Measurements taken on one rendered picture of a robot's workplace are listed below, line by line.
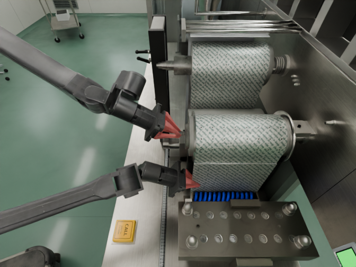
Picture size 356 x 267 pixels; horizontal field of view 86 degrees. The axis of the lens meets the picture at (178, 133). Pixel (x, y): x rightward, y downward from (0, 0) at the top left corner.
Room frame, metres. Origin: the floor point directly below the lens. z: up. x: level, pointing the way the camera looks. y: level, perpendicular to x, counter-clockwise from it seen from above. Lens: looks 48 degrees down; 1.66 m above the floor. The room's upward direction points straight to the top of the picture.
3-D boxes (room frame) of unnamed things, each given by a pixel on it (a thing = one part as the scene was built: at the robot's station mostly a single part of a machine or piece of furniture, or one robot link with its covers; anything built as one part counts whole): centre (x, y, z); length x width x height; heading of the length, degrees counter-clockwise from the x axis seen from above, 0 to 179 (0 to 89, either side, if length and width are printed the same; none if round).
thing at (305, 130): (0.37, -0.34, 1.28); 0.06 x 0.05 x 0.02; 90
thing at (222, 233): (0.19, -0.20, 1.00); 0.40 x 0.16 x 0.06; 90
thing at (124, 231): (0.21, 0.19, 0.91); 0.07 x 0.07 x 0.02; 0
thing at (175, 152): (0.40, 0.00, 1.05); 0.06 x 0.05 x 0.31; 90
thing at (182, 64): (0.62, -0.02, 1.34); 0.06 x 0.06 x 0.06; 0
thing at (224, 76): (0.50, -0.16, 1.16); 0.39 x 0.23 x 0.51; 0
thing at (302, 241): (0.14, -0.36, 1.05); 0.04 x 0.04 x 0.04
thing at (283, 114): (0.37, -0.29, 1.25); 0.15 x 0.01 x 0.15; 0
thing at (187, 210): (0.24, -0.03, 1.05); 0.04 x 0.04 x 0.04
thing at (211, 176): (0.30, -0.16, 1.11); 0.23 x 0.01 x 0.18; 90
